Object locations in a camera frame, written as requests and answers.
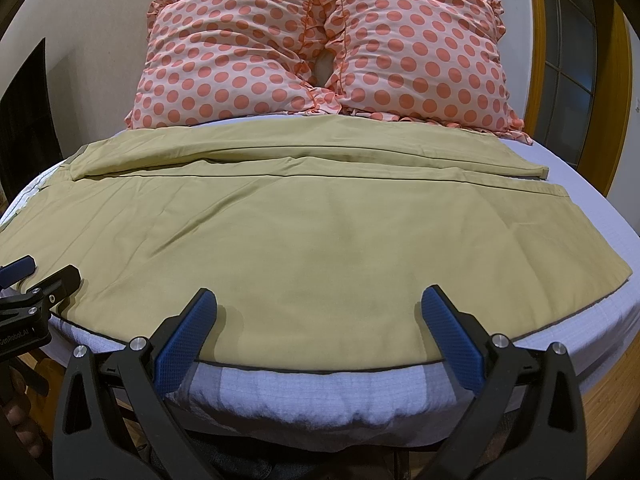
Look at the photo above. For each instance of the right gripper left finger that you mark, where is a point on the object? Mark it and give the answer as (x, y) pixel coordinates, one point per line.
(112, 420)

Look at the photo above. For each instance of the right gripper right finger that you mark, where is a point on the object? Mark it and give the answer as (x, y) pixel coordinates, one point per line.
(548, 438)

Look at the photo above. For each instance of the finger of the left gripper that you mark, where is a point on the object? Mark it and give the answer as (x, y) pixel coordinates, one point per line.
(16, 271)
(50, 292)

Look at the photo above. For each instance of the khaki pants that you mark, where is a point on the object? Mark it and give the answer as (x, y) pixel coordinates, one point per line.
(317, 236)

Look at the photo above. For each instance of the dark bedside furniture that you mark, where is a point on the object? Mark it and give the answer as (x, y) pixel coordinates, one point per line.
(29, 144)

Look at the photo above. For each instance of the white bed mattress sheet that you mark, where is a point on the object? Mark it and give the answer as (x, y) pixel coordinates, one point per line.
(409, 405)

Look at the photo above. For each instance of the left polka dot pillow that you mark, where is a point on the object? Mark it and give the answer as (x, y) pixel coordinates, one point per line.
(217, 59)

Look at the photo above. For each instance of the polka dot pillow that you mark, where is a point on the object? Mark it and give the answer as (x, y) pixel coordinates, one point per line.
(217, 59)
(424, 60)

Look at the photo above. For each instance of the wooden framed glass door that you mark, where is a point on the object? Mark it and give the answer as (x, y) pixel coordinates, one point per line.
(578, 57)

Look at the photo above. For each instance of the right polka dot pillow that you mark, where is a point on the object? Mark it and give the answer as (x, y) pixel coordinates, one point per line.
(424, 60)

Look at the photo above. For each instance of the wooden bed frame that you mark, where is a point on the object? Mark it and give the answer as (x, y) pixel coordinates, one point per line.
(610, 407)

